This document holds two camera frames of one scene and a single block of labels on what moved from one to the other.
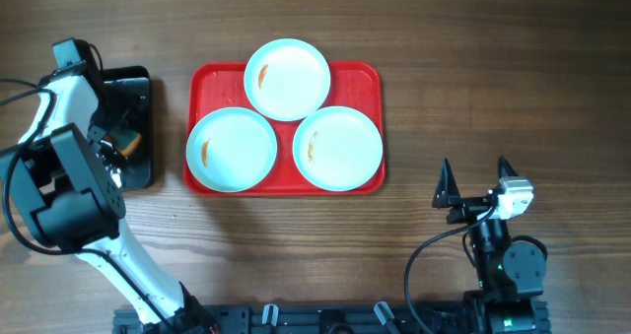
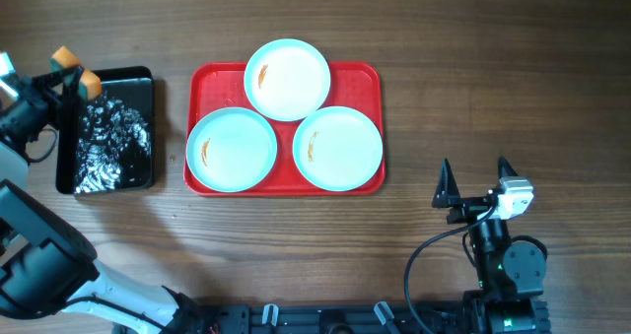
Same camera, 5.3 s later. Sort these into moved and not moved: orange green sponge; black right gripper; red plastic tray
Moved: orange green sponge
Not moved: red plastic tray; black right gripper
